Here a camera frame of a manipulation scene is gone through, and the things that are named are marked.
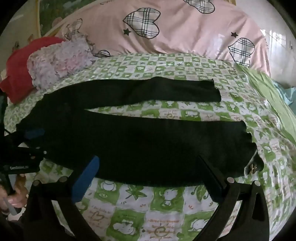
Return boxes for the black pants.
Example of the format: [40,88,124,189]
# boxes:
[16,77,264,187]

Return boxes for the person's left hand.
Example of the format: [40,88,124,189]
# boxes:
[1,174,29,214]

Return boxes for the red pillow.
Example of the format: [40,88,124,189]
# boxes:
[1,37,64,104]

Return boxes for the green patterned bed sheet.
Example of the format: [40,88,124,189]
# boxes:
[4,52,296,241]

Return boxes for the floral ruffled pillow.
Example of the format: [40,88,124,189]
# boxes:
[27,37,97,90]

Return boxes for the plain green blanket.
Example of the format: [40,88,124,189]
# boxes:
[235,64,295,144]

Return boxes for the pink heart print quilt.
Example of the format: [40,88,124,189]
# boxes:
[57,1,270,74]

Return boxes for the landscape wall painting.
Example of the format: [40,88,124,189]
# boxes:
[35,0,94,37]

